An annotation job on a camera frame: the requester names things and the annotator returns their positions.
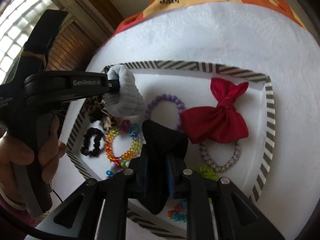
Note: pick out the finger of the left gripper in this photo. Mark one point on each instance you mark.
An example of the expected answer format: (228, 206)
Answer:
(113, 86)

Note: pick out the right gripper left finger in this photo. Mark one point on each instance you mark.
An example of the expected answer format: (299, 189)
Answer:
(140, 166)

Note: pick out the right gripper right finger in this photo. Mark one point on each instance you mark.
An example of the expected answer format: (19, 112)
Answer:
(177, 183)

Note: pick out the light blue fluffy scrunchie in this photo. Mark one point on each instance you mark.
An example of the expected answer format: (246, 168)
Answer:
(128, 101)

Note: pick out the black velvet scrunchie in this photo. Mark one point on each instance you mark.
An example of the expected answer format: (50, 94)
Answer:
(161, 144)

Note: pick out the striped white jewelry tray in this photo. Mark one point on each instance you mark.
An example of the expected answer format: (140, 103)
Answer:
(189, 81)

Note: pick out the person's left hand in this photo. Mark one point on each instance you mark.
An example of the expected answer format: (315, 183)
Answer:
(13, 151)

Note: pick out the leopard print bow scrunchie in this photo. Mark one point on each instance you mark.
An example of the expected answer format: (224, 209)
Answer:
(97, 111)

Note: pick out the pink braided hair band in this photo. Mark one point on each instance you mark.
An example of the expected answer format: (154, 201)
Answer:
(220, 157)

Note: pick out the wooden slatted door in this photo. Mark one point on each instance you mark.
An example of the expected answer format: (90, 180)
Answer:
(87, 26)

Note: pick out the red satin bow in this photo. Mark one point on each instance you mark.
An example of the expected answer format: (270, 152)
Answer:
(222, 123)

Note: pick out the glass block window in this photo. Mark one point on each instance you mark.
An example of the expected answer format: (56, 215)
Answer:
(18, 19)

